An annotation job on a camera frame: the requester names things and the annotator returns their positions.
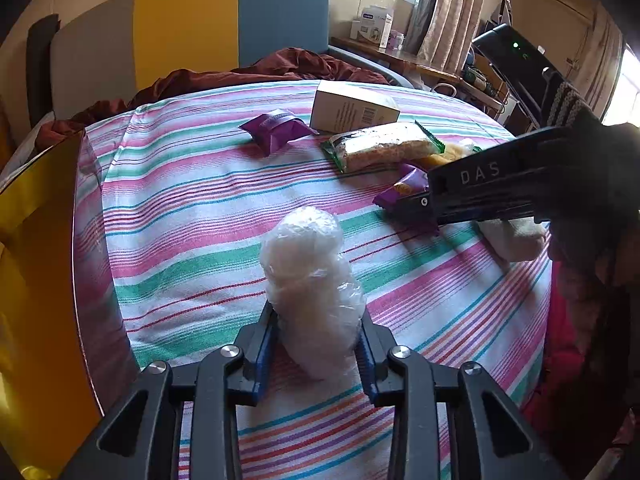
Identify white box on sill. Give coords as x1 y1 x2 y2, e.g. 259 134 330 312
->
349 6 394 49

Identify purple triangular snack packet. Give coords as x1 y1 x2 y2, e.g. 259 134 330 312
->
373 162 438 233

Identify green-edged cracker package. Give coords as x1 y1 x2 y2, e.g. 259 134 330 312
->
321 122 446 174

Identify beige cardboard box with barcode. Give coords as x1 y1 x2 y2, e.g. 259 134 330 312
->
309 81 400 133

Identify dark red blanket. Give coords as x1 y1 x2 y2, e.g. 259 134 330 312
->
34 48 390 154

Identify patterned curtain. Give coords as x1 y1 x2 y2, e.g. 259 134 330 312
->
404 0 484 74

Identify wooden side table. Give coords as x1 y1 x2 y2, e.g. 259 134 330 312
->
330 37 504 118

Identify striped bed sheet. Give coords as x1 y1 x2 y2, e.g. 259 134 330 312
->
73 81 551 479

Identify white plastic-wrapped bundle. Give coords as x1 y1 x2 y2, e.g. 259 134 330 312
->
259 206 367 380

